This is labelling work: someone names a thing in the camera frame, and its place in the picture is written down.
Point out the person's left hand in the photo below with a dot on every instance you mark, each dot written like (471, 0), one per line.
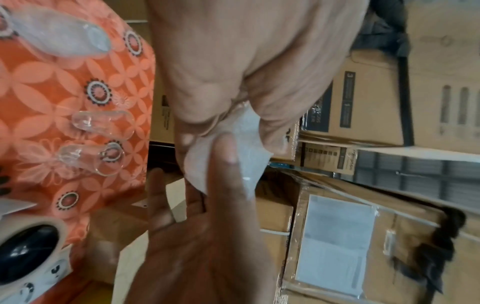
(247, 47)

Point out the person's right hand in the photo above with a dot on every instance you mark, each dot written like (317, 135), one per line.
(210, 261)

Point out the small cardboard box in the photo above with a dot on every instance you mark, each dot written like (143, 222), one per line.
(112, 237)

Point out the clear drinking glass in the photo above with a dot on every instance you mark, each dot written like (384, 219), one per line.
(101, 120)
(60, 32)
(90, 157)

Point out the tape dispenser with tape roll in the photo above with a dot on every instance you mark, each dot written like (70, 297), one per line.
(30, 255)

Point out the stack of Crompton cartons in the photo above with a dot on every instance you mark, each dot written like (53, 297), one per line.
(442, 89)

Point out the white paper document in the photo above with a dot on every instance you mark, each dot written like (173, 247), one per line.
(334, 243)

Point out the orange floral tablecloth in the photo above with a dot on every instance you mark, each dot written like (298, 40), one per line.
(37, 89)

